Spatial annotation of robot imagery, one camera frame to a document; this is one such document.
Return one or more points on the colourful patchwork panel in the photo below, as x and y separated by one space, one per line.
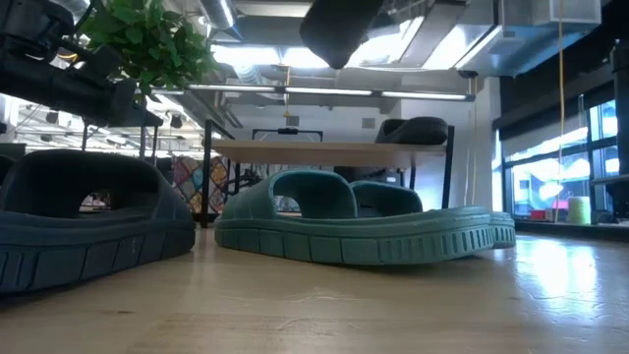
191 184

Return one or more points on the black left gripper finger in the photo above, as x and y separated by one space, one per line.
147 120

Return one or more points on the small red box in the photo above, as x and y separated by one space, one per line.
538 215

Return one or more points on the distant black metal frame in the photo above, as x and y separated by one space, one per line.
287 131

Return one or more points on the silver ventilation duct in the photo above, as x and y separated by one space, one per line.
218 15

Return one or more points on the pale yellow thread spool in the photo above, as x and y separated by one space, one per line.
579 211

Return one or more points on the wooden shelf black metal legs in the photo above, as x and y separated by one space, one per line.
319 153

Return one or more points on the long ceiling light bar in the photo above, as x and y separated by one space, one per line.
324 91

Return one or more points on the teal rubber slide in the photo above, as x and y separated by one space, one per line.
344 241
388 199

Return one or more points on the black rubber slide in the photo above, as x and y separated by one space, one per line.
339 34
417 133
98 246

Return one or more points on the green artificial plant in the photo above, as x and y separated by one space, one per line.
147 44

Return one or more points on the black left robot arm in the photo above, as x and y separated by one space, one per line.
44 88

